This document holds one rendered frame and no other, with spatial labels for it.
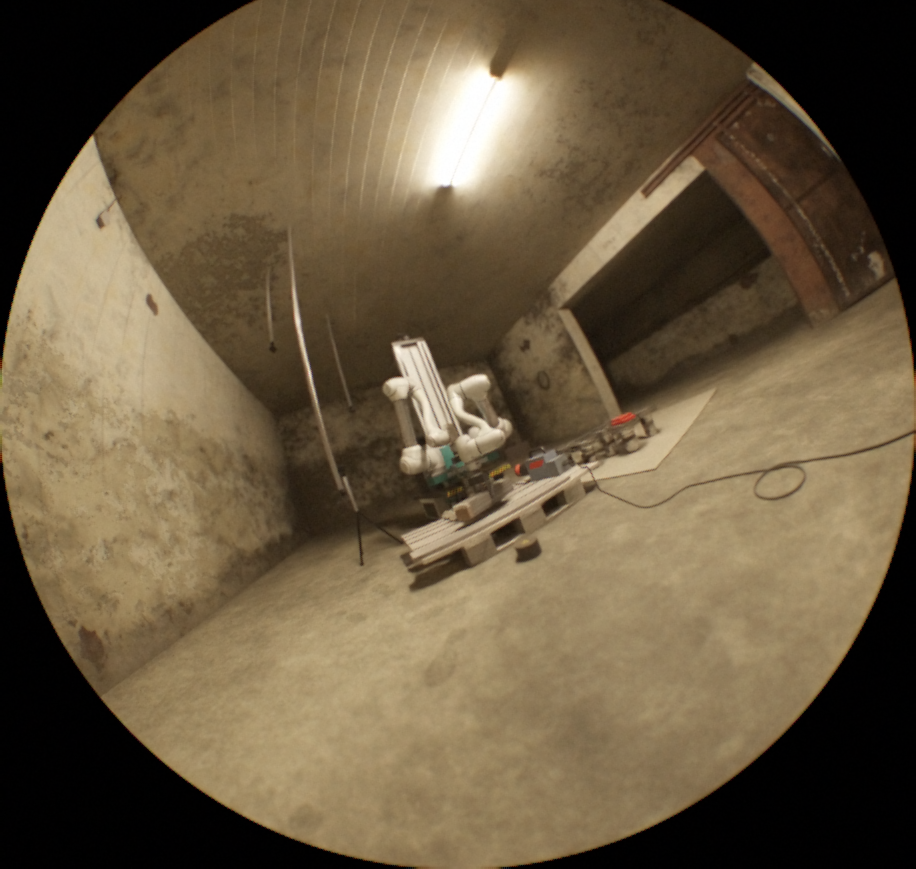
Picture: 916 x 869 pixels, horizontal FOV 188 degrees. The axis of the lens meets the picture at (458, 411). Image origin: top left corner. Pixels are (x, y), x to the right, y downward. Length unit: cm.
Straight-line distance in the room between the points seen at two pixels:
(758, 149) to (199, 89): 534
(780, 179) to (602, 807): 483
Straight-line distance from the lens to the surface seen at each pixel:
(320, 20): 245
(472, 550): 137
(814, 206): 463
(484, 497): 160
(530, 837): 53
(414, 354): 282
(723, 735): 55
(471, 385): 199
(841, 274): 452
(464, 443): 161
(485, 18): 272
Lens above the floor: 51
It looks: 9 degrees up
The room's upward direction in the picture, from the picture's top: 22 degrees counter-clockwise
